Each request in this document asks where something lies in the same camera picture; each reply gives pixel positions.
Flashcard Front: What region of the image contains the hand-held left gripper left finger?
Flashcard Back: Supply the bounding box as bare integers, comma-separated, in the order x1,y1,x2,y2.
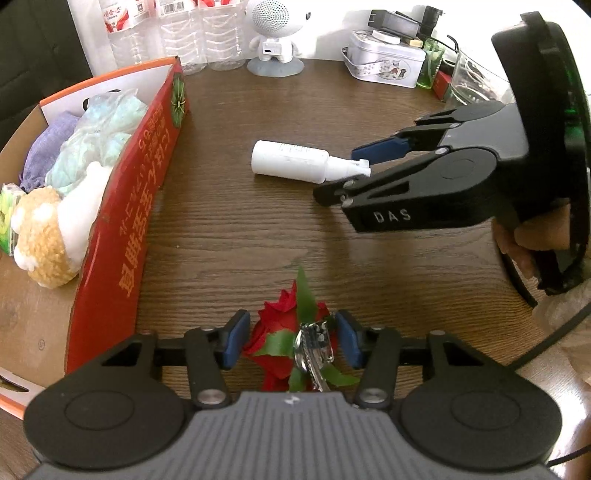
99,310,252,409

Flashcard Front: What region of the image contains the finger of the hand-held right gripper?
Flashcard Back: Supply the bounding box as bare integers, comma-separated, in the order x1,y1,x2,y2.
352,108,463,164
313,148,444,208

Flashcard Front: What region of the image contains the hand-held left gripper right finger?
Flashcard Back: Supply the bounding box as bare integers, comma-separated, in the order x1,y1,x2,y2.
335,310,498,411

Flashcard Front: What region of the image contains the red rose keychain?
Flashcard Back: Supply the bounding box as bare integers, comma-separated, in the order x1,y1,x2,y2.
242,265,361,393

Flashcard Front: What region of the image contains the white spray bottle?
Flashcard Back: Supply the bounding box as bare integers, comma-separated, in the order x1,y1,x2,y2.
250,140,372,185

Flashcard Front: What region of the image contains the orange cardboard box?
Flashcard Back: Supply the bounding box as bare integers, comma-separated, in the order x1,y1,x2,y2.
0,56,190,422

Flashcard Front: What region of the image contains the tan and white plush toy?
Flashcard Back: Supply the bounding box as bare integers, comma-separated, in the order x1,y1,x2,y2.
13,161,114,289

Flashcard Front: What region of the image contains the clear plastic bag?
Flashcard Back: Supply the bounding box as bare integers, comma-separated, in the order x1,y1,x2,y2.
45,88,149,195

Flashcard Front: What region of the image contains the green tissue pack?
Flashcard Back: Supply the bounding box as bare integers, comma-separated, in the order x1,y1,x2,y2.
0,182,27,256

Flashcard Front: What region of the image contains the purple drawstring pouch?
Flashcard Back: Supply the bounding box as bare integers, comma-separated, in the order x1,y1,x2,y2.
21,113,82,193

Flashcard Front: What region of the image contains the wooden desktop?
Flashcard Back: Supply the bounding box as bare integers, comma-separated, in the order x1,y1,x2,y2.
0,58,591,480

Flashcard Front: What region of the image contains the person's right hand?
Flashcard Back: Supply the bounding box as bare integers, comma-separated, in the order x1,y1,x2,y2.
496,203,574,280

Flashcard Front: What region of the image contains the clear glass cup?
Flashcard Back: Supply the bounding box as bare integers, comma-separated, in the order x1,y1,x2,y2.
450,48,513,105

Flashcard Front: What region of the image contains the white tin box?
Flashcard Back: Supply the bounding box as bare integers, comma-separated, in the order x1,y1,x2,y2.
342,28,427,89

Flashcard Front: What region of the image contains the small red box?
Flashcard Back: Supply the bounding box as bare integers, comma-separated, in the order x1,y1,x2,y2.
434,69,456,103

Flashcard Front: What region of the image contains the small green bottle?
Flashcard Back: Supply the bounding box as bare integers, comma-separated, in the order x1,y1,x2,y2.
416,37,447,90

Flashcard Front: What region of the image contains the black charger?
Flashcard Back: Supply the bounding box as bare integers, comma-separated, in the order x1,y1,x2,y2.
418,6,447,38
368,8,421,38

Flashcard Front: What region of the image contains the white robot speaker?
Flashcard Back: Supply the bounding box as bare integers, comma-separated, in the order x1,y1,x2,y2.
247,0,306,77

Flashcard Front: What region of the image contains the clear water bottle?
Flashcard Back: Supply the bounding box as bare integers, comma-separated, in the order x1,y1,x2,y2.
154,0,206,75
99,0,158,71
198,0,250,71

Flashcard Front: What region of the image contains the black paper bag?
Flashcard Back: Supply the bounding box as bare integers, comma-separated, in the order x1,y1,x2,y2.
0,0,94,145

